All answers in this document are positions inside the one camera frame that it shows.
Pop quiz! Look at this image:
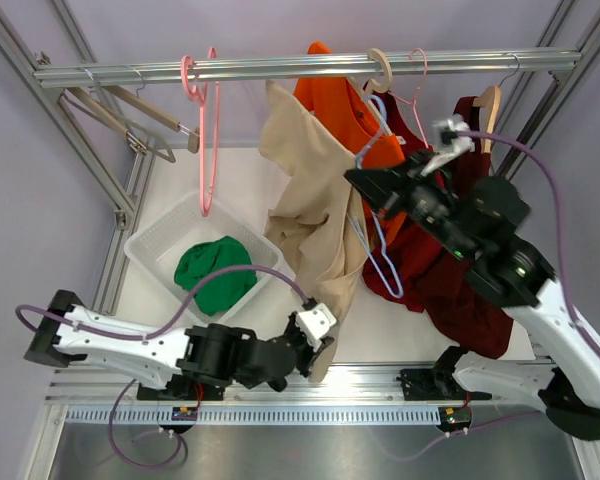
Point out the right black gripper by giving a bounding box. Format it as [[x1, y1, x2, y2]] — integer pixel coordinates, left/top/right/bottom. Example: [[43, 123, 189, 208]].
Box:
[[347, 148, 478, 261]]

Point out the light blue wire hanger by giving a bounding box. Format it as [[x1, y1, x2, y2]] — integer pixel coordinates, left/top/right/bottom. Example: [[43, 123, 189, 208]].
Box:
[[347, 94, 404, 299]]

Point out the beige t shirt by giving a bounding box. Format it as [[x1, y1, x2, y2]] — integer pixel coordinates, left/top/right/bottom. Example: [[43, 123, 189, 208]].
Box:
[[257, 79, 371, 384]]

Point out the orange t shirt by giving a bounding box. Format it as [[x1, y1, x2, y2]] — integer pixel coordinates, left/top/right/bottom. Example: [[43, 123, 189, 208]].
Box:
[[291, 41, 411, 246]]

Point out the beige round hook hanger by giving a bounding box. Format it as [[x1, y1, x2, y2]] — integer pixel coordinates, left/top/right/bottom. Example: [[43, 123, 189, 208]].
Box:
[[347, 48, 393, 136]]

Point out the green t shirt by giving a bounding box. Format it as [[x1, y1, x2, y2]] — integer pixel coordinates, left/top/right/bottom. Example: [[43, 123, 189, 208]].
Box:
[[173, 236, 259, 317]]

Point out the pink plastic hanger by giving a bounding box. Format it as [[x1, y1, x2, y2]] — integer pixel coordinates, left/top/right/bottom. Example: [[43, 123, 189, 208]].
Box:
[[180, 55, 221, 217]]

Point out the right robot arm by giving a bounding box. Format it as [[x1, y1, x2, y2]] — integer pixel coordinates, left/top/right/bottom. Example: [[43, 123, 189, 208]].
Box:
[[344, 151, 600, 441]]

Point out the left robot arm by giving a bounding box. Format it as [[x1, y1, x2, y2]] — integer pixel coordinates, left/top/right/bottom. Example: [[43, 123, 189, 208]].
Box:
[[24, 290, 337, 399]]

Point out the red t shirt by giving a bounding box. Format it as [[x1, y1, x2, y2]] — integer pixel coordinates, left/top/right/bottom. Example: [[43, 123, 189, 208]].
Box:
[[363, 93, 443, 313]]

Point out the dark maroon t shirt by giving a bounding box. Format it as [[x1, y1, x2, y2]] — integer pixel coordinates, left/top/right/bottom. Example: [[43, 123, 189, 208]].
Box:
[[417, 96, 513, 359]]

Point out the empty wooden hanger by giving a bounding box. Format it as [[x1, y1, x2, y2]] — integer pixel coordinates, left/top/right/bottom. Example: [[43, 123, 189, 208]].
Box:
[[104, 86, 200, 154], [66, 87, 176, 163]]

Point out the white plastic basket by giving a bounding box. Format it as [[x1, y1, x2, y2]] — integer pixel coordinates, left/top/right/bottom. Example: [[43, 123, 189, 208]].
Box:
[[124, 190, 284, 308]]

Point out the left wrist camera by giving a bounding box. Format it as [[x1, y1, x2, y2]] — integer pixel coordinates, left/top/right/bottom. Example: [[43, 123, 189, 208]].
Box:
[[295, 303, 337, 351]]

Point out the thin pink wire hanger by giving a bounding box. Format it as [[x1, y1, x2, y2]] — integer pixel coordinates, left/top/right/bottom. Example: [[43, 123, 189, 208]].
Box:
[[406, 47, 429, 148]]

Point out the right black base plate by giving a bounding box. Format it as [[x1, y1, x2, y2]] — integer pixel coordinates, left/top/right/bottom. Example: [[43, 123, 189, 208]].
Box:
[[396, 368, 493, 401]]

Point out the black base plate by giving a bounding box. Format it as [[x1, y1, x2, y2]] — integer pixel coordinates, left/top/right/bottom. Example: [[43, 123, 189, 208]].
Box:
[[136, 371, 233, 401], [396, 368, 493, 401]]

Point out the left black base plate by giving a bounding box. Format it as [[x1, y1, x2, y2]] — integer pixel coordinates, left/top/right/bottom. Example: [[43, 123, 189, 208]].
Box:
[[136, 371, 233, 401]]

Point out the aluminium hanging rail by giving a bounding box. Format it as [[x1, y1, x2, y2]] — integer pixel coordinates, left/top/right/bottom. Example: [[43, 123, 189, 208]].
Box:
[[34, 47, 582, 88]]

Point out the white slotted cable duct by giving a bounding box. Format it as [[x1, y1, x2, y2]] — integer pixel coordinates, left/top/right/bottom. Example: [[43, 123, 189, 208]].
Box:
[[65, 405, 440, 426]]

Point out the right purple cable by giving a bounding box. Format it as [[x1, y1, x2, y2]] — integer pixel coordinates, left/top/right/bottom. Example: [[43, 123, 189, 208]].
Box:
[[369, 130, 600, 461]]

